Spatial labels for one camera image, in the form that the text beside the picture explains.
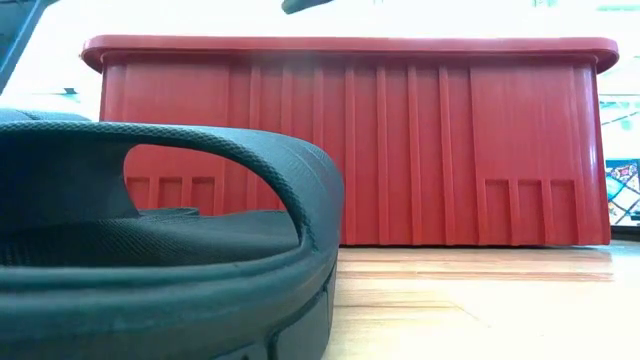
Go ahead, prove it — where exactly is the colourful patterned board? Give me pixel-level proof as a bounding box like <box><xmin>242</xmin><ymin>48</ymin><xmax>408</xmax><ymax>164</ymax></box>
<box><xmin>604</xmin><ymin>158</ymin><xmax>640</xmax><ymax>227</ymax></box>

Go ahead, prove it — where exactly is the red plastic bin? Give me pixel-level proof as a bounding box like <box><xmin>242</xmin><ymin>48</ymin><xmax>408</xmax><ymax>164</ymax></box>
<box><xmin>81</xmin><ymin>34</ymin><xmax>620</xmax><ymax>247</ymax></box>

